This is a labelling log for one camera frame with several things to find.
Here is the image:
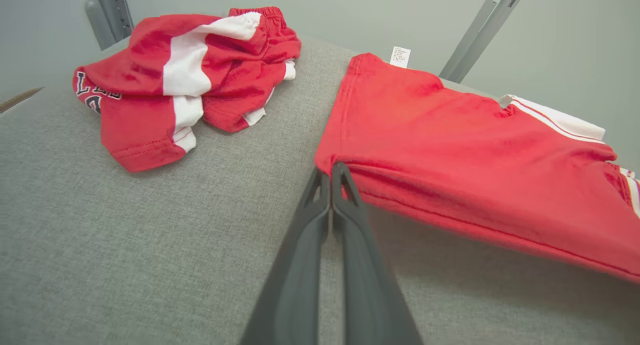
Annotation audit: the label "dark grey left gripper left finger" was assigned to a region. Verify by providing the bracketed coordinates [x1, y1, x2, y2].
[240, 167, 332, 345]

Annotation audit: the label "red shorts with white stripes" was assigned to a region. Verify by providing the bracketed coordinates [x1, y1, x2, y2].
[72, 6, 302, 173]

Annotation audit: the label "grey double partition post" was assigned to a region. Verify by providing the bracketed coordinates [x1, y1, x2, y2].
[439, 0, 532, 83]

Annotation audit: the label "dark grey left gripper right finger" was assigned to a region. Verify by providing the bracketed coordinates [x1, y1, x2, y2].
[331, 161, 426, 345]

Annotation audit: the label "red jersey with striped trim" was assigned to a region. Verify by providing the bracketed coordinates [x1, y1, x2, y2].
[314, 46, 640, 286]

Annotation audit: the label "grey fabric sofa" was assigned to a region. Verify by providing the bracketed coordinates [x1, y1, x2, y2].
[0, 35, 640, 345]

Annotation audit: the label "grey metal stand frame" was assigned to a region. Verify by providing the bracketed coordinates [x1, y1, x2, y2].
[84, 0, 135, 51]

